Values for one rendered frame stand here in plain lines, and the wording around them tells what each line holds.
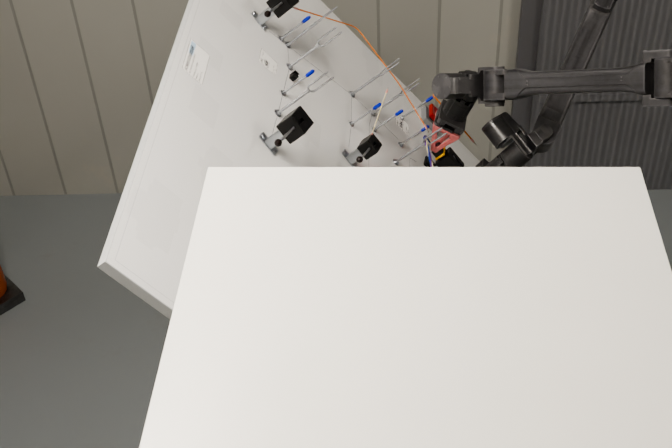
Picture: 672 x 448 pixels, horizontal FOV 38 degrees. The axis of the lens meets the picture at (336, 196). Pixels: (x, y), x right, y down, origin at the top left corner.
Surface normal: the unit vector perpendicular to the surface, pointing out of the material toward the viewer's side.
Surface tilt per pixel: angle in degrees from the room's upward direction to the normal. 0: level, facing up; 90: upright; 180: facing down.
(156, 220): 51
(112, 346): 0
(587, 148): 90
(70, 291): 0
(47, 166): 90
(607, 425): 0
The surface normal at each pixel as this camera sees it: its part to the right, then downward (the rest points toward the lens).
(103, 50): -0.02, 0.64
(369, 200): -0.04, -0.77
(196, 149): 0.74, -0.48
